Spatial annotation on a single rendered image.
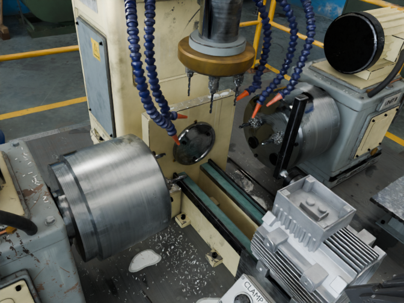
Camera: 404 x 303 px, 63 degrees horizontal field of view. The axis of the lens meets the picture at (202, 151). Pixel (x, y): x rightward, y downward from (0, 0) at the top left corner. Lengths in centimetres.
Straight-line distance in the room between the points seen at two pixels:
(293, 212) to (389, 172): 86
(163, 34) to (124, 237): 53
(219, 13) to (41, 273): 60
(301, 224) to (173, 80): 56
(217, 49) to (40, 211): 47
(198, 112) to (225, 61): 26
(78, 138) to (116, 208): 77
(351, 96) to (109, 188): 76
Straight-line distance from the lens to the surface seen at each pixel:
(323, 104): 106
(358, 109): 111
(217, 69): 73
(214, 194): 107
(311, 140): 100
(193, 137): 98
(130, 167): 70
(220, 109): 100
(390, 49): 121
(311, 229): 68
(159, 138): 91
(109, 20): 87
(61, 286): 74
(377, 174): 147
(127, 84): 93
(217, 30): 75
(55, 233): 61
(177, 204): 103
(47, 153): 137
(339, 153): 120
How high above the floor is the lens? 161
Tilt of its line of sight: 38 degrees down
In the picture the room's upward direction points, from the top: 5 degrees clockwise
